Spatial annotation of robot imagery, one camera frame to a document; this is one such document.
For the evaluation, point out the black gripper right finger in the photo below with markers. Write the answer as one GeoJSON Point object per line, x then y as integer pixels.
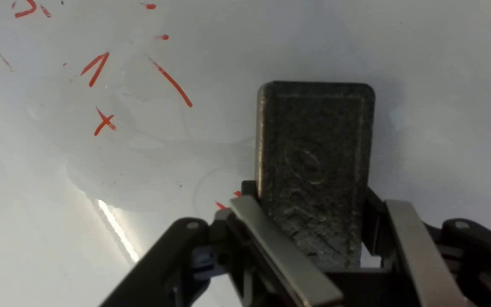
{"type": "Point", "coordinates": [427, 261]}

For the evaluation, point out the white whiteboard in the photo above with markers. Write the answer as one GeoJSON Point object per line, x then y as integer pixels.
{"type": "Point", "coordinates": [427, 112]}

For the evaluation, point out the black whiteboard duster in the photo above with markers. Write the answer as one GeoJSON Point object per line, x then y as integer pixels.
{"type": "Point", "coordinates": [316, 170]}

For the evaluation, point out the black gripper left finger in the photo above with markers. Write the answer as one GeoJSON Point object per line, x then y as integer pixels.
{"type": "Point", "coordinates": [281, 256]}

